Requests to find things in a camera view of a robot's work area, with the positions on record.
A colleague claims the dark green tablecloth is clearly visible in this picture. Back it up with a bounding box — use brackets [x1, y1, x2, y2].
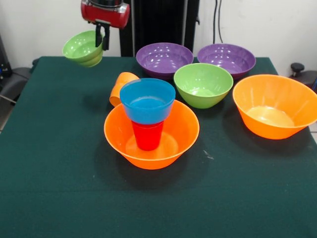
[0, 56, 317, 238]

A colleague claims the orange plastic cup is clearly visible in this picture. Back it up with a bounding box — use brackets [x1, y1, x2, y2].
[109, 71, 140, 107]

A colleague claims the black device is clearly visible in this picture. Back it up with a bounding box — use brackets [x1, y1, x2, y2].
[0, 33, 12, 79]

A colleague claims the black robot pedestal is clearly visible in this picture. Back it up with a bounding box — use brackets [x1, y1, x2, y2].
[118, 0, 201, 58]

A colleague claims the red plastic cup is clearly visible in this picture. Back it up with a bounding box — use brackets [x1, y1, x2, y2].
[131, 120, 164, 151]

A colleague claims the purple plastic bowl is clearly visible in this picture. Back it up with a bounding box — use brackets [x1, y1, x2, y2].
[197, 44, 257, 80]
[136, 42, 194, 80]

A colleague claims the small green plastic bowl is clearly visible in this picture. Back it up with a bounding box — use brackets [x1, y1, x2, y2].
[62, 30, 104, 68]

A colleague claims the dark brown rounded base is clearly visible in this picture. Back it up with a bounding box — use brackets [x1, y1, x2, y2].
[292, 70, 317, 94]

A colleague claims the large orange plastic bowl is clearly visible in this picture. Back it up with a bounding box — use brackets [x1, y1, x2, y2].
[232, 74, 317, 140]
[104, 100, 200, 171]

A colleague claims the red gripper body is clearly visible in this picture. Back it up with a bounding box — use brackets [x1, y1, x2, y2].
[80, 0, 131, 30]

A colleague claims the medium green plastic bowl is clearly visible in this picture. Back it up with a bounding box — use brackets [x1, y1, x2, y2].
[173, 62, 234, 109]

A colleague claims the black round knob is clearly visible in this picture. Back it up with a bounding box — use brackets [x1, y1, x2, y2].
[290, 62, 305, 77]

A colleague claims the black wall cable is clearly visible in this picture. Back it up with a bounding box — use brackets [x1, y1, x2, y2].
[213, 0, 224, 45]

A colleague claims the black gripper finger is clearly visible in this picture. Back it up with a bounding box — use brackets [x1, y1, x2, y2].
[103, 24, 110, 52]
[95, 23, 104, 48]

